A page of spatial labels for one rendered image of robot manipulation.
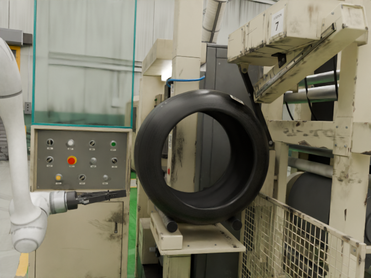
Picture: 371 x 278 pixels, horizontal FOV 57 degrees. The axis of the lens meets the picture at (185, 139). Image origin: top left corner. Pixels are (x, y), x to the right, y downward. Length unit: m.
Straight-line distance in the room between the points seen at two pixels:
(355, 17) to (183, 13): 0.85
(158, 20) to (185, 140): 9.64
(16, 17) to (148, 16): 3.67
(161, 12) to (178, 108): 10.06
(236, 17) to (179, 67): 10.68
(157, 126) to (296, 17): 0.64
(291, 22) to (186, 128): 0.76
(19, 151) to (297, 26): 1.05
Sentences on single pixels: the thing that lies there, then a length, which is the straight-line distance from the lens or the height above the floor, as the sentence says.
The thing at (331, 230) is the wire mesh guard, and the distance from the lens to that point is 1.26.
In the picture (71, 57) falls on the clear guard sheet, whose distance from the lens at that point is 2.06.
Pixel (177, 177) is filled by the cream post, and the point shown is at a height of 1.04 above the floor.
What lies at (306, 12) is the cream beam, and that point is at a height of 1.73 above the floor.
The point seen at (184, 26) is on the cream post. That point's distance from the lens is 1.80.
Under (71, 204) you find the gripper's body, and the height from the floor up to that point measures 0.98.
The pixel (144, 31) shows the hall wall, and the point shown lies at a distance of 11.06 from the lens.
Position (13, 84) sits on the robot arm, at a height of 1.43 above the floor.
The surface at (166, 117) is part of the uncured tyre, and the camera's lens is 1.34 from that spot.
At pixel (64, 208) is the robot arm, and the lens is 1.46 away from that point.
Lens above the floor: 1.34
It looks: 3 degrees down
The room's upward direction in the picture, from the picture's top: 3 degrees clockwise
